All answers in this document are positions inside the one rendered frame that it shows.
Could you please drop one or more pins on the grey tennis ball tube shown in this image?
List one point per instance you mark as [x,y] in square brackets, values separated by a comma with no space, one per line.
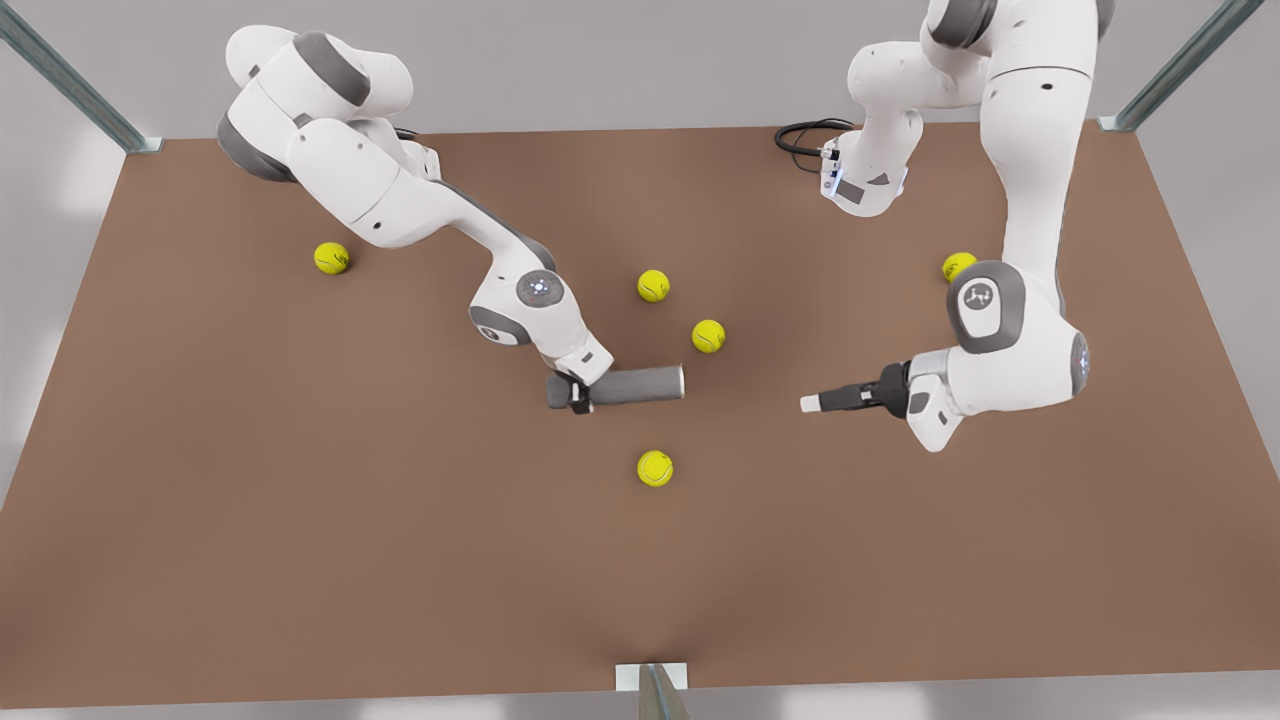
[640,385]

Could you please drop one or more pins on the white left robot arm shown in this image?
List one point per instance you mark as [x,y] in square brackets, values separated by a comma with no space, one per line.
[1030,150]

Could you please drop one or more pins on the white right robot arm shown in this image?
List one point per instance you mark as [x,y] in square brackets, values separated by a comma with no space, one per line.
[390,190]

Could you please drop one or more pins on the yellow tennis ball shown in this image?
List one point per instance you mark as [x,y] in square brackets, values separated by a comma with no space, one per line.
[655,468]
[331,258]
[708,336]
[955,264]
[653,286]

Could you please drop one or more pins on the silver frame post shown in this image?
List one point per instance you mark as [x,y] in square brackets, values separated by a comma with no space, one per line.
[1180,65]
[70,78]
[652,690]

